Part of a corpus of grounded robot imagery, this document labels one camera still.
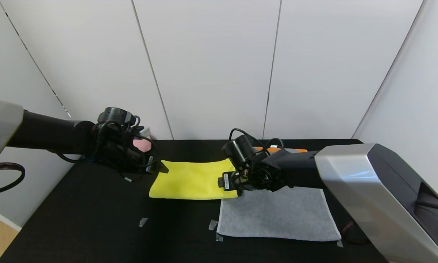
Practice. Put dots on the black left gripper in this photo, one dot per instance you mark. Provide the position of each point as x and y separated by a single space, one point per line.
151 163

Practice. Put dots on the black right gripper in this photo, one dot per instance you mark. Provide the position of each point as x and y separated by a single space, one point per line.
227 181

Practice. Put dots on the yellow towel with black trim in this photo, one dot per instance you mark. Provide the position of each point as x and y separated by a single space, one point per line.
193 180

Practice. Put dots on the grey towel with orange stripes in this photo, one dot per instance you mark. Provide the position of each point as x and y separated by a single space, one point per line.
277 215

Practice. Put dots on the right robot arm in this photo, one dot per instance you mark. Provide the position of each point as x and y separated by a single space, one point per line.
368 175

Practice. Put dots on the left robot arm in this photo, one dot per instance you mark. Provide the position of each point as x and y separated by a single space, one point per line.
51 133

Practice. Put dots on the pink plush peach toy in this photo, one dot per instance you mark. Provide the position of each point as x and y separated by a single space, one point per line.
144 145

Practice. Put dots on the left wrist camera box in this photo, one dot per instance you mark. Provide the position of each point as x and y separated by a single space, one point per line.
145 130

